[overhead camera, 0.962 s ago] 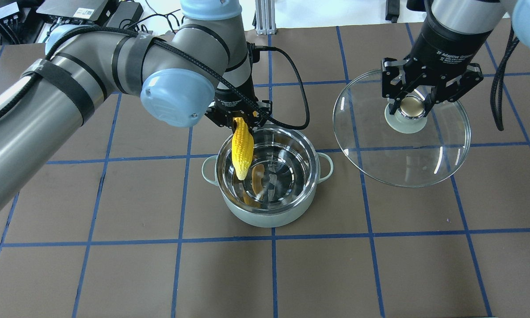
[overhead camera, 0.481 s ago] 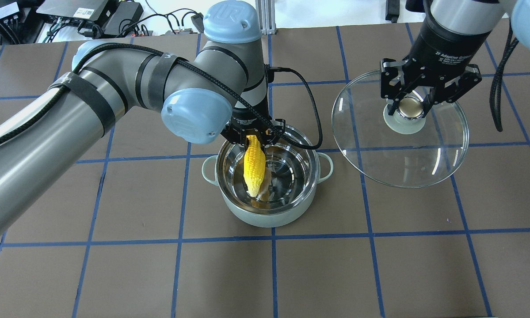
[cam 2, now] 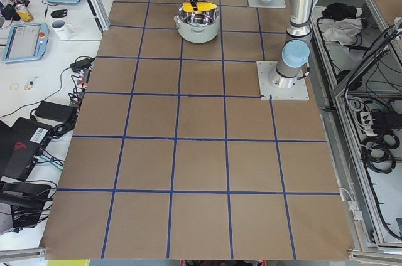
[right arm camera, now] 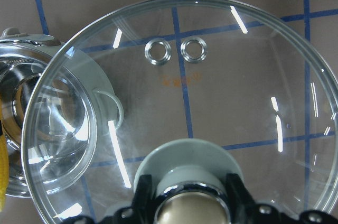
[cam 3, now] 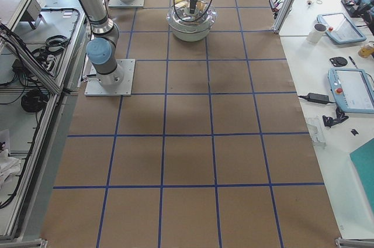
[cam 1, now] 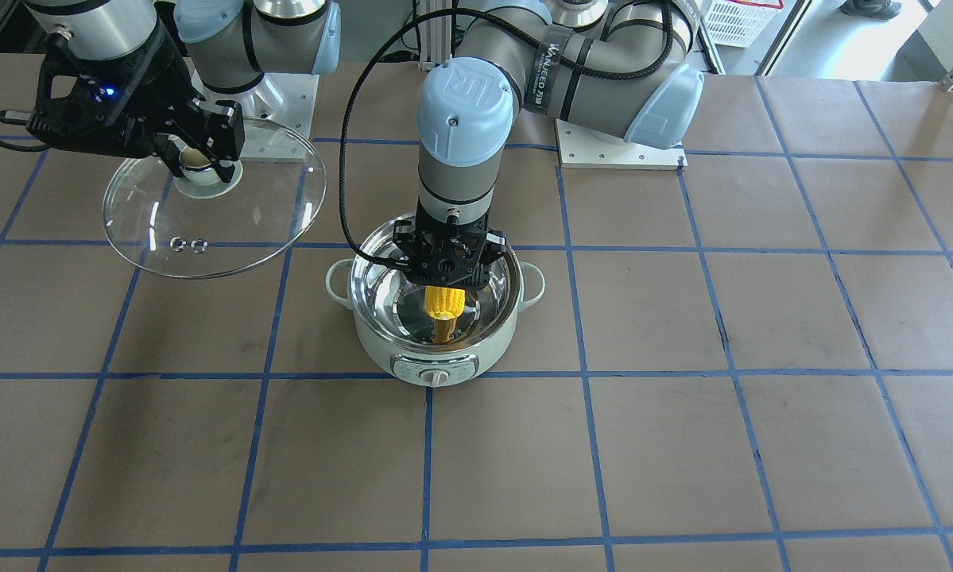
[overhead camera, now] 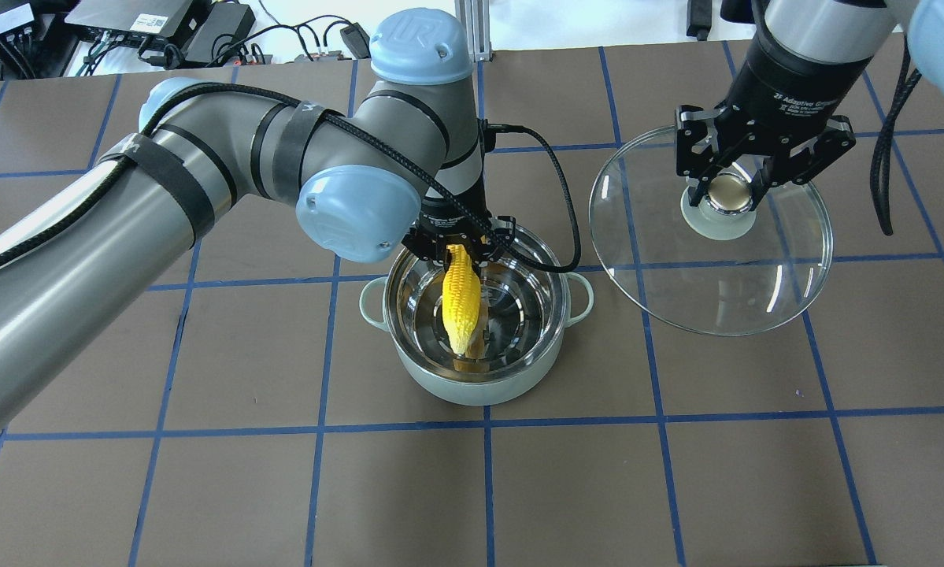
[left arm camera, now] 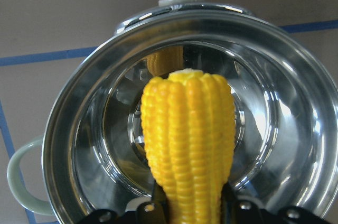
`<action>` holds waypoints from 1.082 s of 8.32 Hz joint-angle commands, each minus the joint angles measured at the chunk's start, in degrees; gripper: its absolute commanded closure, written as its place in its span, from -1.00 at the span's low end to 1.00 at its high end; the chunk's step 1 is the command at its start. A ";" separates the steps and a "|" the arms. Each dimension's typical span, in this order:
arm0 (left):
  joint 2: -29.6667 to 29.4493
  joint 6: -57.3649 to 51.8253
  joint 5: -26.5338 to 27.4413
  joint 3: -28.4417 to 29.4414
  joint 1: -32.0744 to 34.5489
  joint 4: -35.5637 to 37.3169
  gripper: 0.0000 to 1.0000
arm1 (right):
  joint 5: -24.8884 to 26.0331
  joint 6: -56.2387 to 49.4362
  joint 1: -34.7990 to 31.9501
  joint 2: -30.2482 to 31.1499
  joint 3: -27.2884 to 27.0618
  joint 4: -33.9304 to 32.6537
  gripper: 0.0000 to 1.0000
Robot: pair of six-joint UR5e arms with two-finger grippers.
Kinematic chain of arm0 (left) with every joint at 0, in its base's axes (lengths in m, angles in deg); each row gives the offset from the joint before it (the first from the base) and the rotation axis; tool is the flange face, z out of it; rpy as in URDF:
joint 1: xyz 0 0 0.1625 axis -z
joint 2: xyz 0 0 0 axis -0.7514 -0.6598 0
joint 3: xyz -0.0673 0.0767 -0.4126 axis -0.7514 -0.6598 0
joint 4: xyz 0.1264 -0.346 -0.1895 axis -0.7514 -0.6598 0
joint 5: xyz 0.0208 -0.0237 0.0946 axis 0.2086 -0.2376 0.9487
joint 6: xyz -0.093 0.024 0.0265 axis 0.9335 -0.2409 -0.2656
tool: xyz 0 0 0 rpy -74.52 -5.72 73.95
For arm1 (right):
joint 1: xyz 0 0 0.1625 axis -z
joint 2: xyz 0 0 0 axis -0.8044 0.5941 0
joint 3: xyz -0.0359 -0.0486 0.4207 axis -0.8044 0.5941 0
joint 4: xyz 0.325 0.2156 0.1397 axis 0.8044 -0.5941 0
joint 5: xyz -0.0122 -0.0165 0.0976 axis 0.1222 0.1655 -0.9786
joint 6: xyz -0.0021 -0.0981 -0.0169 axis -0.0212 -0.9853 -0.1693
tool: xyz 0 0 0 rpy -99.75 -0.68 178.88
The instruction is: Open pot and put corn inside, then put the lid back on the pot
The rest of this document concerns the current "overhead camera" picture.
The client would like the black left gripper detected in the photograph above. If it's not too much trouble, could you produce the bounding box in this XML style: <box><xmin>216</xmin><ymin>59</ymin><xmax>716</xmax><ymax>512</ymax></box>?
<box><xmin>402</xmin><ymin>184</ymin><xmax>516</xmax><ymax>272</ymax></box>

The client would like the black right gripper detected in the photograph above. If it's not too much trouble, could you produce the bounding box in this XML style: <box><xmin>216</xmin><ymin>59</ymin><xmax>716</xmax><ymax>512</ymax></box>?
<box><xmin>676</xmin><ymin>35</ymin><xmax>857</xmax><ymax>211</ymax></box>

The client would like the yellow corn cob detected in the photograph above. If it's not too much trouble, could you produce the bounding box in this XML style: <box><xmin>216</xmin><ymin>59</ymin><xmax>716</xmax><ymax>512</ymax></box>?
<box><xmin>442</xmin><ymin>244</ymin><xmax>481</xmax><ymax>356</ymax></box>

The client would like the glass pot lid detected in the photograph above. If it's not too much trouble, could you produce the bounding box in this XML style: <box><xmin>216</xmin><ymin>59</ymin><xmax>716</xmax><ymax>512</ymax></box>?
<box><xmin>588</xmin><ymin>127</ymin><xmax>834</xmax><ymax>336</ymax></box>

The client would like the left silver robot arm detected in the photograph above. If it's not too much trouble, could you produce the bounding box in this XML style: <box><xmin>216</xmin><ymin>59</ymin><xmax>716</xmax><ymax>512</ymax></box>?
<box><xmin>0</xmin><ymin>8</ymin><xmax>513</xmax><ymax>431</ymax></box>

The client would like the pale green cooking pot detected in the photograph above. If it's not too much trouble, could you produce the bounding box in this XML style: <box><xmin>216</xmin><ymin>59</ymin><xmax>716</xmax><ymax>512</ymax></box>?
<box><xmin>359</xmin><ymin>251</ymin><xmax>594</xmax><ymax>406</ymax></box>

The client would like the black power adapter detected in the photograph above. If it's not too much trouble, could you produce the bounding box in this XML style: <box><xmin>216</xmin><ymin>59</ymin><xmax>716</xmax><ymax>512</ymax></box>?
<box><xmin>339</xmin><ymin>22</ymin><xmax>372</xmax><ymax>60</ymax></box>

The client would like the black power brick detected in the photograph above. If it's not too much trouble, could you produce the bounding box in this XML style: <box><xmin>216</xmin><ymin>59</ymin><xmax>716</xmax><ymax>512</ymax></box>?
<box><xmin>181</xmin><ymin>2</ymin><xmax>256</xmax><ymax>69</ymax></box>

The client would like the aluminium frame post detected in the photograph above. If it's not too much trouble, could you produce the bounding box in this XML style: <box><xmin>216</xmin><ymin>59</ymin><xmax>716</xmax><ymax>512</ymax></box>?
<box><xmin>453</xmin><ymin>0</ymin><xmax>494</xmax><ymax>62</ymax></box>

